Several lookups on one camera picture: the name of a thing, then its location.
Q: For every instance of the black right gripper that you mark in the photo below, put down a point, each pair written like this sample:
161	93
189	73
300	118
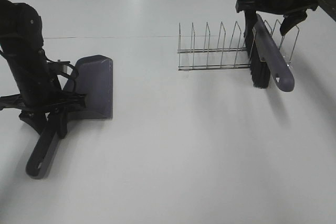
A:
294	10

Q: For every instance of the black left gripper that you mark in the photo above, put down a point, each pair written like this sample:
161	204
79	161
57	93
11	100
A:
39	96

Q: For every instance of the purple hand brush black bristles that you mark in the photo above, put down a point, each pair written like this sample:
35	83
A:
266	61

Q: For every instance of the purple plastic dustpan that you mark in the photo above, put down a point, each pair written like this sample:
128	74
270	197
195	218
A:
96	80

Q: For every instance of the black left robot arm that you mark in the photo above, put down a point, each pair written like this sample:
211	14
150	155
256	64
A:
22	43

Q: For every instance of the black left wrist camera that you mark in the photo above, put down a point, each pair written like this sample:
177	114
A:
63	68

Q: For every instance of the chrome wire dish rack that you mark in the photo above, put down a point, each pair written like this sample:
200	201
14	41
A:
226	48

